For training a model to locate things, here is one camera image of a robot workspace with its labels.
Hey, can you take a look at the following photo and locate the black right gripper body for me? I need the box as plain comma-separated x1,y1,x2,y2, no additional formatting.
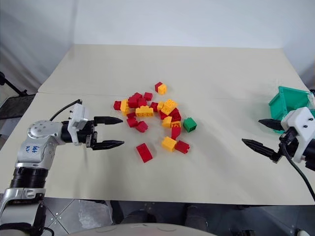
271,126,301,164

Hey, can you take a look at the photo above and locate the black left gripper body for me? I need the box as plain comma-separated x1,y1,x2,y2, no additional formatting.
76,120,98,149

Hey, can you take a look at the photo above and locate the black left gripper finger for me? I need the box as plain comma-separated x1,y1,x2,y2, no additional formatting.
92,140,125,151
94,116,124,126

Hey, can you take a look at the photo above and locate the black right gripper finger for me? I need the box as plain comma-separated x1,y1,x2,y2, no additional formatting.
241,138,281,160
258,118,284,133

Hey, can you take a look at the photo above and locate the teal plastic bin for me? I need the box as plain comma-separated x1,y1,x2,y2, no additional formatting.
268,86,315,135

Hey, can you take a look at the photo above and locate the long red toy block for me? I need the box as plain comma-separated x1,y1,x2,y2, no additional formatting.
135,143,154,164

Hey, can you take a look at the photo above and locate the long yellow toy block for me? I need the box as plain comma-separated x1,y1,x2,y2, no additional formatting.
135,105,154,118

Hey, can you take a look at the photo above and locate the large yellow toy block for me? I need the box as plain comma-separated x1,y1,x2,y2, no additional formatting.
160,98,179,116

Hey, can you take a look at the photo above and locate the green toy block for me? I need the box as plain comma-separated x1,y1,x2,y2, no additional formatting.
183,117,198,133

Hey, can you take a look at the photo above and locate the crumpled clear plastic bag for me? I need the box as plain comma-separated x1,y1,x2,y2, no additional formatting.
78,199,114,229

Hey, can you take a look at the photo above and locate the dark grey side table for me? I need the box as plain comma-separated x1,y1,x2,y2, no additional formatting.
0,93,36,119

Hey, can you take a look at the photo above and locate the black stand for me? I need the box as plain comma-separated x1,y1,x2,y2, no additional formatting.
0,71,29,97

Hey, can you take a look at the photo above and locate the beige robot torso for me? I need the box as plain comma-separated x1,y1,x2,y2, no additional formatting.
65,222,219,236

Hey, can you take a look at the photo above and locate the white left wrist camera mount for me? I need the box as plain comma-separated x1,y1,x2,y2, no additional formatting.
67,103,89,147

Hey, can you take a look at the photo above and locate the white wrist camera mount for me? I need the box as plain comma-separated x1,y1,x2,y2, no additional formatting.
67,103,89,147
281,107,315,163

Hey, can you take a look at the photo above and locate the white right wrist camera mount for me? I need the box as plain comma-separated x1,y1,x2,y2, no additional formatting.
281,107,315,163

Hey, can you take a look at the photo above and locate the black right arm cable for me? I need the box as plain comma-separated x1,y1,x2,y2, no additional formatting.
283,137,315,200

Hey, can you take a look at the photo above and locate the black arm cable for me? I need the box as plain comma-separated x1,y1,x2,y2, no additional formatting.
49,99,82,121
283,137,315,200

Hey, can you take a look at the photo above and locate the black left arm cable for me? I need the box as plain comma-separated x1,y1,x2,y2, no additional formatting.
49,99,82,121

